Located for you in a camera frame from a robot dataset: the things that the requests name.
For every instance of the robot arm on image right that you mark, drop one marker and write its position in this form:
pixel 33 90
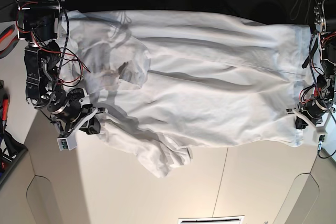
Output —
pixel 318 98

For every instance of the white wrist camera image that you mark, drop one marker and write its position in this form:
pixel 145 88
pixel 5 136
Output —
pixel 321 139
pixel 67 143

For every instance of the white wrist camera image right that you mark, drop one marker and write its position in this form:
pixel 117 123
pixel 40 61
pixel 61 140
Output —
pixel 321 139

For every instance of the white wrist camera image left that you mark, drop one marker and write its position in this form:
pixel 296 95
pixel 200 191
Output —
pixel 67 143

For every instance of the white vent grille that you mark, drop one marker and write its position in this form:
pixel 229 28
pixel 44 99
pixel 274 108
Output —
pixel 212 220

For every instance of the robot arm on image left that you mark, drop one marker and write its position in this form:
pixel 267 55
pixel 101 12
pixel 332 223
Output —
pixel 37 22

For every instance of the orange grey pliers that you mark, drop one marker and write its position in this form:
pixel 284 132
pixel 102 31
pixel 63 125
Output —
pixel 8 40

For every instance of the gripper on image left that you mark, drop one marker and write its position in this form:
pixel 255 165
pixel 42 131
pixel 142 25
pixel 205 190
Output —
pixel 69 119

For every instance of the dark tool bag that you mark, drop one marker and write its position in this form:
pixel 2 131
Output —
pixel 13 151

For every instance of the white t-shirt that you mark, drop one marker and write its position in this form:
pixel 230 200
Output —
pixel 172 80

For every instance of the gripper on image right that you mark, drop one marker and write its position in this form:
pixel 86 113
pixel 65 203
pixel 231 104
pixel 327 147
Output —
pixel 309 114

